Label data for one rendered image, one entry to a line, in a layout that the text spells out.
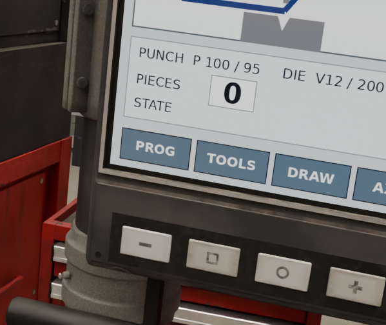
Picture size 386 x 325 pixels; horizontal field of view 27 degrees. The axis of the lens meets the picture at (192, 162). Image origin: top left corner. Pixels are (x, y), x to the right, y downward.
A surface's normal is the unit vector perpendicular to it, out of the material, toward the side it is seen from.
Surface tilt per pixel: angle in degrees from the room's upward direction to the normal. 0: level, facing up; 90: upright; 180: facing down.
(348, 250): 90
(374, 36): 90
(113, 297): 90
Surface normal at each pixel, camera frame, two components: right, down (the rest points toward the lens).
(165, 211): -0.26, 0.21
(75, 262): -0.75, 0.07
